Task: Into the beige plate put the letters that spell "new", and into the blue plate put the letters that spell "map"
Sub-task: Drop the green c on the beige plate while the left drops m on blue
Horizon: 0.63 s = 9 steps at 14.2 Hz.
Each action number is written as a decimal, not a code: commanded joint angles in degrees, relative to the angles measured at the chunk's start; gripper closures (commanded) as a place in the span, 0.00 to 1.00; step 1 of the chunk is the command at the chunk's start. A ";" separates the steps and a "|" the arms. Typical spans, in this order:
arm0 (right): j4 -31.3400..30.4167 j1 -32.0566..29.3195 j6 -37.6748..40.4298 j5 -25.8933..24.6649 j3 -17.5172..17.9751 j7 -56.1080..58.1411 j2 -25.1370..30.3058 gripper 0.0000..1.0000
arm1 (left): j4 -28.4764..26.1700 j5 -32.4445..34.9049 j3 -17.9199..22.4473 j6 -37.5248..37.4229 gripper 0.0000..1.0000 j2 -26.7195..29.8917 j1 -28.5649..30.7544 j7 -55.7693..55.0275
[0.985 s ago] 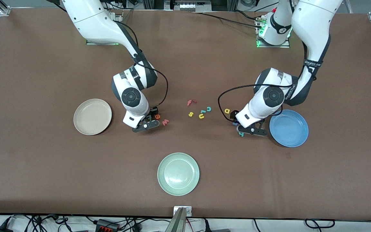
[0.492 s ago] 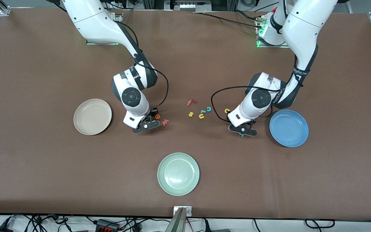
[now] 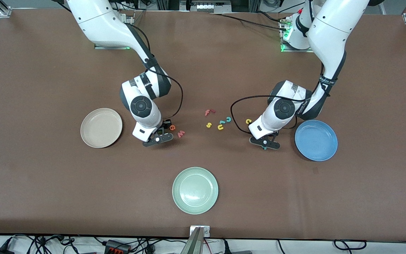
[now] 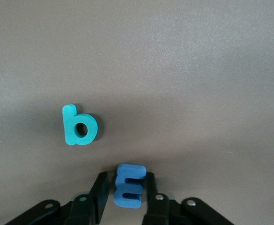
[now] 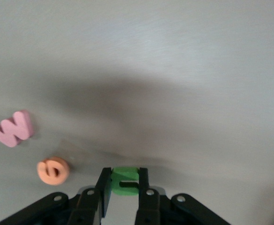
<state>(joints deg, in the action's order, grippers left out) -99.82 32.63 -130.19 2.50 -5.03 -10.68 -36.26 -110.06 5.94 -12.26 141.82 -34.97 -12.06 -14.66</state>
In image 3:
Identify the black orange power strip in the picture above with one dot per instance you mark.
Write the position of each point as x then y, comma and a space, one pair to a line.
116, 246

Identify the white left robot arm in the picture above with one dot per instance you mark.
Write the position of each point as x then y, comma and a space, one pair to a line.
330, 31

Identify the red letter f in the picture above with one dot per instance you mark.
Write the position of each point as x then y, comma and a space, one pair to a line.
210, 111

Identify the grey control box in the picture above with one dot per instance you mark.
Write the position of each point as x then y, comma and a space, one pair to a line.
206, 5

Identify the beige plate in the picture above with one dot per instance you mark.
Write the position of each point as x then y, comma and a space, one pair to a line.
100, 127

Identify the red letter M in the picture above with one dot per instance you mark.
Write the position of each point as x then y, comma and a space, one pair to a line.
181, 134

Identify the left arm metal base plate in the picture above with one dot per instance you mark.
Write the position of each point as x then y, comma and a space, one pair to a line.
294, 50

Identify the pale green plate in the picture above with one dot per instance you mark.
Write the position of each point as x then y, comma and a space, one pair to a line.
195, 190

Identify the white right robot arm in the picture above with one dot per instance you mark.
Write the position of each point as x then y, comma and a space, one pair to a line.
97, 21

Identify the metal camera bracket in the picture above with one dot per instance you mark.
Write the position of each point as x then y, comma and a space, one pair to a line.
197, 240

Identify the blue plate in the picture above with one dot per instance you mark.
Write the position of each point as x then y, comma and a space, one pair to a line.
315, 141

